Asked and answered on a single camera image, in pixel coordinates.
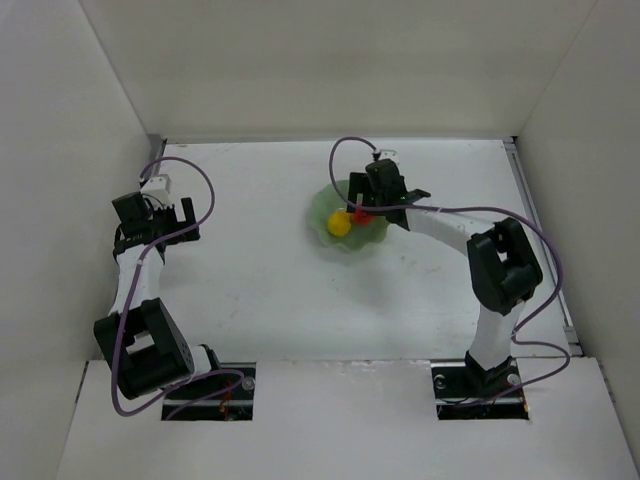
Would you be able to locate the red fake peach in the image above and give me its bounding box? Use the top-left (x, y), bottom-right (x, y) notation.
top-left (351, 203), bottom-right (375, 226)

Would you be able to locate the yellow fake pear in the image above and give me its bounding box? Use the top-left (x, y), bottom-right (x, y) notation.
top-left (327, 210), bottom-right (352, 238)

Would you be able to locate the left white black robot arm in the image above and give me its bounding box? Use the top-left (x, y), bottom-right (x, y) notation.
top-left (93, 192), bottom-right (220, 400)

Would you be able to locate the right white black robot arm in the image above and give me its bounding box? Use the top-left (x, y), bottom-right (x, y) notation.
top-left (346, 159), bottom-right (543, 397)

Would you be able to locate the green scalloped fruit bowl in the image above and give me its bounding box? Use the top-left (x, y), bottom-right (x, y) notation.
top-left (306, 183), bottom-right (389, 252)

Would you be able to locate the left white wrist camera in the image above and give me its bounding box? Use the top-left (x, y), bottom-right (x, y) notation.
top-left (140, 174), bottom-right (171, 202)

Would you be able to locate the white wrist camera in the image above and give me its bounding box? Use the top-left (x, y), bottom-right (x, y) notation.
top-left (372, 149), bottom-right (399, 163)
top-left (140, 174), bottom-right (171, 202)

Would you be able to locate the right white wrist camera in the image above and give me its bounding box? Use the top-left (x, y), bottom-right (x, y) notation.
top-left (372, 149), bottom-right (399, 163)

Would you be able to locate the left aluminium table rail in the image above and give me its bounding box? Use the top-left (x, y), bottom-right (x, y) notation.
top-left (147, 134), bottom-right (166, 163)

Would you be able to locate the aluminium table rail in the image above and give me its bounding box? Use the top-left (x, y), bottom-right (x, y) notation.
top-left (147, 134), bottom-right (166, 163)
top-left (503, 135), bottom-right (585, 357)

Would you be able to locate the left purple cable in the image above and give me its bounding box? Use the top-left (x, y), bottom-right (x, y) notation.
top-left (109, 155), bottom-right (246, 420)

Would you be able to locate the purple cable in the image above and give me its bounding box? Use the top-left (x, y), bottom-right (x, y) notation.
top-left (109, 155), bottom-right (246, 420)
top-left (328, 137), bottom-right (571, 401)

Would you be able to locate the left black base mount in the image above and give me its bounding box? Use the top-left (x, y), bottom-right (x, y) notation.
top-left (161, 363), bottom-right (256, 422)

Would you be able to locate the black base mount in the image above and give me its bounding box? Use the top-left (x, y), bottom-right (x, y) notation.
top-left (161, 363), bottom-right (256, 422)
top-left (431, 360), bottom-right (529, 420)

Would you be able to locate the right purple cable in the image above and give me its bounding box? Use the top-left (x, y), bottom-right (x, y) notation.
top-left (328, 137), bottom-right (571, 401)

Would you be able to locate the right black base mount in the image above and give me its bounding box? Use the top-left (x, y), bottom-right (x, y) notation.
top-left (431, 360), bottom-right (529, 420)

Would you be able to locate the right aluminium table rail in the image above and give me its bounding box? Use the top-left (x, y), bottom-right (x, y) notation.
top-left (503, 135), bottom-right (585, 357)

